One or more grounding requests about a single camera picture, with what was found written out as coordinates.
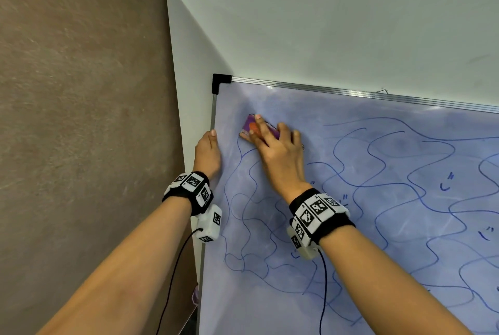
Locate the person's right forearm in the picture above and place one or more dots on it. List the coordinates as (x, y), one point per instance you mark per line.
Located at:
(386, 292)

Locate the person's right thumb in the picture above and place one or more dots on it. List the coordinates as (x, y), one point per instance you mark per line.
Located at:
(250, 137)

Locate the person's left hand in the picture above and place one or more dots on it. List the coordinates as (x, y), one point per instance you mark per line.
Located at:
(206, 159)

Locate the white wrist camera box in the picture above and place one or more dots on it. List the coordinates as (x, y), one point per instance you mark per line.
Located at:
(210, 223)
(306, 251)

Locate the purple whiteboard eraser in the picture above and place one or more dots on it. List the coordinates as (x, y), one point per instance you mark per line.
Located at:
(247, 123)

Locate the white whiteboard with blue scribbles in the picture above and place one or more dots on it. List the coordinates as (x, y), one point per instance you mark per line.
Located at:
(393, 225)

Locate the person's right middle finger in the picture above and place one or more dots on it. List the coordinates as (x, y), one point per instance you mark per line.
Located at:
(284, 133)

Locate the black wristband with marker tags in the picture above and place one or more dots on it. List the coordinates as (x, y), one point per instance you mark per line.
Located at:
(317, 212)
(195, 186)

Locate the metal whiteboard hanging hook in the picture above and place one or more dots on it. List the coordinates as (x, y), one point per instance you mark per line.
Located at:
(382, 91)

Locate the person's left thumb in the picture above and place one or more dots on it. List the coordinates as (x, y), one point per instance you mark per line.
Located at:
(211, 139)

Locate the person's right hand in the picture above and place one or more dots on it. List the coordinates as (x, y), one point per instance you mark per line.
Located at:
(282, 165)

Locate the small purple object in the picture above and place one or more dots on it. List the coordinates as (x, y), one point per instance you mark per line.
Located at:
(195, 295)

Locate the person's left forearm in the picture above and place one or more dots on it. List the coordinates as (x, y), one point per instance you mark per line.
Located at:
(128, 272)

